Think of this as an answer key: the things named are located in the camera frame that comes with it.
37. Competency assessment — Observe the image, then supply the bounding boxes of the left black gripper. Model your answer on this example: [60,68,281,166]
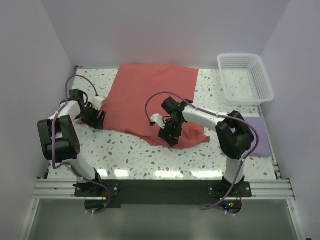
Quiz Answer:
[77,103,106,130]

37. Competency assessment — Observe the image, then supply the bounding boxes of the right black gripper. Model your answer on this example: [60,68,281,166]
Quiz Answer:
[158,118,184,148]

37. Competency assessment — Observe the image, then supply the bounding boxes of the red t shirt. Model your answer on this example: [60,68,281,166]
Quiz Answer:
[75,63,211,150]

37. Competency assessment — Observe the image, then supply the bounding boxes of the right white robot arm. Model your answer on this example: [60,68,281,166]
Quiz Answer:
[150,97,259,199]

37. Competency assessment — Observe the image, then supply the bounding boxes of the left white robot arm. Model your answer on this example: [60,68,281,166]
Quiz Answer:
[37,89,110,198]

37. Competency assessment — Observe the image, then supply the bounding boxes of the white plastic basket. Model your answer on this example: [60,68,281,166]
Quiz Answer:
[217,53,275,106]

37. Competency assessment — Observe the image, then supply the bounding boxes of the folded purple t shirt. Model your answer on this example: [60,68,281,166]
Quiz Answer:
[244,117,272,157]

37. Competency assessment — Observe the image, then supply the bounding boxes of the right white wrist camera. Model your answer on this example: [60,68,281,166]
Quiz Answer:
[150,113,166,129]

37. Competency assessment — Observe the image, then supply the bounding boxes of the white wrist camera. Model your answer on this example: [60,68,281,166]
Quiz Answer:
[150,113,166,129]
[91,95,107,110]

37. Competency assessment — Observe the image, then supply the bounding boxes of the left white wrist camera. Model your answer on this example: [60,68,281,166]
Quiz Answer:
[91,95,107,110]

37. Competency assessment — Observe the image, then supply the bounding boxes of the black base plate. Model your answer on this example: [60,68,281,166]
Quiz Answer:
[74,179,253,213]

